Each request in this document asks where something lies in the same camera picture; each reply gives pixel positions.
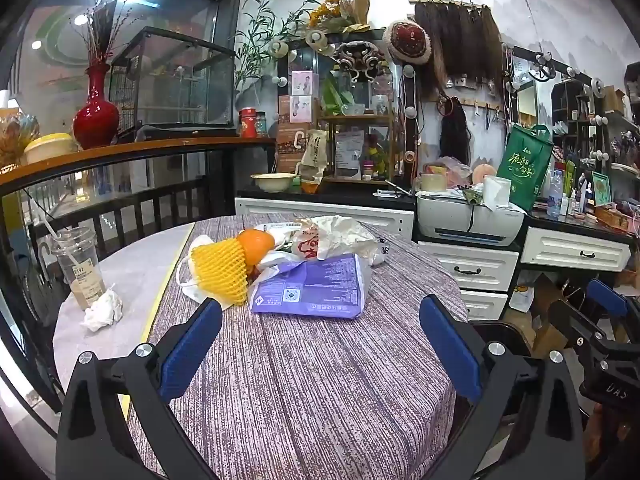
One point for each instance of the pink lid jar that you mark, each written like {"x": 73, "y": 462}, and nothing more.
{"x": 367, "y": 171}

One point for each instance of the purple plastic packet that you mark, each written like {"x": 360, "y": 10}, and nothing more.
{"x": 310, "y": 290}

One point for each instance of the golden wrapped ornament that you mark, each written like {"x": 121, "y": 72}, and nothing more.
{"x": 15, "y": 135}

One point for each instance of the green tote bag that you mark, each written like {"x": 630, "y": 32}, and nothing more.
{"x": 522, "y": 170}

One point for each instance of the white cabinet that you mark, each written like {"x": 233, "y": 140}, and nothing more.
{"x": 325, "y": 215}

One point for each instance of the dried branches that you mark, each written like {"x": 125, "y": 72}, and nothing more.
{"x": 102, "y": 35}

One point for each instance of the black hair bundle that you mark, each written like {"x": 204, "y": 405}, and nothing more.
{"x": 455, "y": 135}

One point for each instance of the silver and brown pouch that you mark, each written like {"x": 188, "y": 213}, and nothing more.
{"x": 349, "y": 155}

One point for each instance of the wooden shelf rack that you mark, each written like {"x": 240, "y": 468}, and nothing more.
{"x": 355, "y": 118}

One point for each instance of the black trash bin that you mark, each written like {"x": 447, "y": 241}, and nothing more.
{"x": 500, "y": 332}

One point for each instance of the white tissue pack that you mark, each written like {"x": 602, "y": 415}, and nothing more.
{"x": 496, "y": 192}

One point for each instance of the white bag with red print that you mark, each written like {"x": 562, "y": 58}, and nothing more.
{"x": 340, "y": 235}

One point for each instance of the hanging brown hair pieces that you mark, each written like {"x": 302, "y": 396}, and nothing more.
{"x": 460, "y": 50}

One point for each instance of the orange fruit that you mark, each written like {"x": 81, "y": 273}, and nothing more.
{"x": 255, "y": 245}

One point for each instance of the pink plastic bag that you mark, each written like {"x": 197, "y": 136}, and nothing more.
{"x": 457, "y": 170}

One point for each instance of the small white tray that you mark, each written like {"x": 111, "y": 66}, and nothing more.
{"x": 392, "y": 193}

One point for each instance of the cream bowl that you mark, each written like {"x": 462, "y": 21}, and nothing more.
{"x": 273, "y": 182}

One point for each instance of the pink photo card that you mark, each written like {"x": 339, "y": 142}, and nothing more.
{"x": 302, "y": 109}
{"x": 302, "y": 82}

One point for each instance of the yellow green bottle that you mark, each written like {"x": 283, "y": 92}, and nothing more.
{"x": 379, "y": 157}

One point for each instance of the black railing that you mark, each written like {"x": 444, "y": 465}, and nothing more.
{"x": 150, "y": 195}

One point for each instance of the white drinking straw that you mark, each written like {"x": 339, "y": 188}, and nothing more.
{"x": 50, "y": 230}

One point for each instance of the wooden ledge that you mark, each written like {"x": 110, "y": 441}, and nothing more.
{"x": 150, "y": 147}

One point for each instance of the white tissue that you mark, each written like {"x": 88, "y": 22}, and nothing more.
{"x": 102, "y": 310}

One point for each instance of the white printer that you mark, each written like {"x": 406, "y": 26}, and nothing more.
{"x": 465, "y": 220}

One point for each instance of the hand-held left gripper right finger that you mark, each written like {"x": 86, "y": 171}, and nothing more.
{"x": 450, "y": 345}

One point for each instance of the wide white drawer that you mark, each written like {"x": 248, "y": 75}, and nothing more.
{"x": 575, "y": 250}

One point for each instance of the red ceramic vase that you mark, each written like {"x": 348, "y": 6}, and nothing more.
{"x": 96, "y": 120}

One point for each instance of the clear water bottle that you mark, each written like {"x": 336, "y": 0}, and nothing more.
{"x": 555, "y": 195}

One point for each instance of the clear bag with black print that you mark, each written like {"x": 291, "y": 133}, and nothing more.
{"x": 382, "y": 255}

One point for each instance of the green bamboo plant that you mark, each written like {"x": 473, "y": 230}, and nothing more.
{"x": 260, "y": 45}

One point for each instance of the glass terrarium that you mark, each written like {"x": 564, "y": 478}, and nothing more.
{"x": 175, "y": 85}

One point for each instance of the brown cardboard box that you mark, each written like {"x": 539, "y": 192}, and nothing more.
{"x": 287, "y": 150}

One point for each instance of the red embroidered hat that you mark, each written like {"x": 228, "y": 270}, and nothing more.
{"x": 407, "y": 40}

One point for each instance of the brown tape roll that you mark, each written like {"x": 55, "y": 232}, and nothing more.
{"x": 410, "y": 156}

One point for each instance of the white and yellow paper bag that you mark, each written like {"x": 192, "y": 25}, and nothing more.
{"x": 521, "y": 300}

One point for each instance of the black frame vanity mirror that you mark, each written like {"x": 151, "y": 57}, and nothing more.
{"x": 530, "y": 55}

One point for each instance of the red tin can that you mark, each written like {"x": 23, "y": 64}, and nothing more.
{"x": 247, "y": 122}

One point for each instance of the wicker basket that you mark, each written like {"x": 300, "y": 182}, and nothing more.
{"x": 612, "y": 217}

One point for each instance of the yellow lidded bowl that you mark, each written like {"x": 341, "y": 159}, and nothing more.
{"x": 50, "y": 147}

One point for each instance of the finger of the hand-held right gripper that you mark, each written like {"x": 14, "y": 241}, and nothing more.
{"x": 575, "y": 322}
{"x": 607, "y": 297}

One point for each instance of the pale yellow box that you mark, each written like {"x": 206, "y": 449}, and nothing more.
{"x": 433, "y": 183}

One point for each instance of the green and white carton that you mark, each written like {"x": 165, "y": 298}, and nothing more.
{"x": 275, "y": 226}

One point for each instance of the yellow foam fruit net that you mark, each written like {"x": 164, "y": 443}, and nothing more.
{"x": 220, "y": 270}

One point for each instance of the ornate headdress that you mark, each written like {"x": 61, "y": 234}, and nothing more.
{"x": 360, "y": 60}

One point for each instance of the peach round disc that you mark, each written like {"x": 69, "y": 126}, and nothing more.
{"x": 484, "y": 174}

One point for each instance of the small glass jar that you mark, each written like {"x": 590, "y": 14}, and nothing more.
{"x": 261, "y": 125}

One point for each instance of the orange packet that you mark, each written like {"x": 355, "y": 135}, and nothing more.
{"x": 310, "y": 187}

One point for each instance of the wooden shelf with goods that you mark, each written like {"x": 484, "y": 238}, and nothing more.
{"x": 283, "y": 67}

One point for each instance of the brown cardboard carton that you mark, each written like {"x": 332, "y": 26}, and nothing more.
{"x": 547, "y": 330}

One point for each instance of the yellow dried flower bouquet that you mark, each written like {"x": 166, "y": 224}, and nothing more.
{"x": 330, "y": 12}

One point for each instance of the beige paper bag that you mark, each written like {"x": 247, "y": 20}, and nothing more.
{"x": 312, "y": 157}

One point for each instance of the clear plastic cup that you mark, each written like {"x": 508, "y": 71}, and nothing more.
{"x": 82, "y": 280}

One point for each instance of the row of cosmetic bottles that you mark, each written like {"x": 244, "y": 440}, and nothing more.
{"x": 575, "y": 195}

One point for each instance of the green picture frame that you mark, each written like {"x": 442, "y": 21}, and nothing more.
{"x": 602, "y": 189}

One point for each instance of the dark green cloth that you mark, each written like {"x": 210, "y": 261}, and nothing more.
{"x": 474, "y": 195}

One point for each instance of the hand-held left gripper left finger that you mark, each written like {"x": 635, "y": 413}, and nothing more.
{"x": 190, "y": 345}

